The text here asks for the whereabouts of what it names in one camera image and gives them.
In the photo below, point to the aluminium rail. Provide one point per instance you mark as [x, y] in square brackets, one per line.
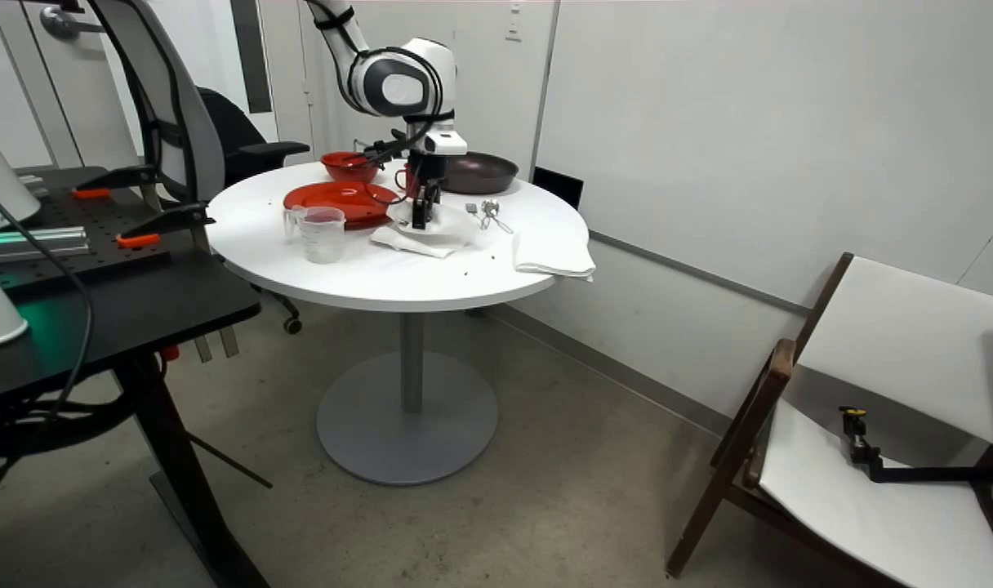
[41, 244]

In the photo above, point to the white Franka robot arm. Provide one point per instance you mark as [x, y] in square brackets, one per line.
[393, 83]

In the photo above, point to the black office chair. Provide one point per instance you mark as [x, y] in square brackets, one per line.
[241, 131]

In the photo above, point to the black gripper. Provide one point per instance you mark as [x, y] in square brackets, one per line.
[427, 173]

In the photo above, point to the orange clamp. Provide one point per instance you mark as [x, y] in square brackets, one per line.
[137, 240]
[90, 195]

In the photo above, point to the black desk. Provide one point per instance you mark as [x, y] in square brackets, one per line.
[137, 306]

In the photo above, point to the black box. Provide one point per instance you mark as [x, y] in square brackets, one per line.
[559, 185]

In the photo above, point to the metal spoon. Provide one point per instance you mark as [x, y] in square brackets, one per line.
[498, 218]

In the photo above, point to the narrow door window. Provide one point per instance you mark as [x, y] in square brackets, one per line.
[250, 53]

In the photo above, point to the red bowl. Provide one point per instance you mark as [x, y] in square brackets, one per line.
[347, 163]

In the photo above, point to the clear plastic measuring cup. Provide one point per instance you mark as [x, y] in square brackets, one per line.
[322, 233]

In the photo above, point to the dark frying pan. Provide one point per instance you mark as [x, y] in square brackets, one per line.
[481, 172]

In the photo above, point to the red cloth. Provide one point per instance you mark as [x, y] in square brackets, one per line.
[338, 199]

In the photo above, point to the metal fork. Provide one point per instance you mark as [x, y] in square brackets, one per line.
[476, 212]

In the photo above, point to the round white pedestal table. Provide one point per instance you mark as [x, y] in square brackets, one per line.
[410, 284]

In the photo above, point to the black clamp stand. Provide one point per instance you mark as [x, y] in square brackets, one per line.
[931, 476]

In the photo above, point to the mesh back office chair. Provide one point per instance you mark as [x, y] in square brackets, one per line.
[156, 86]

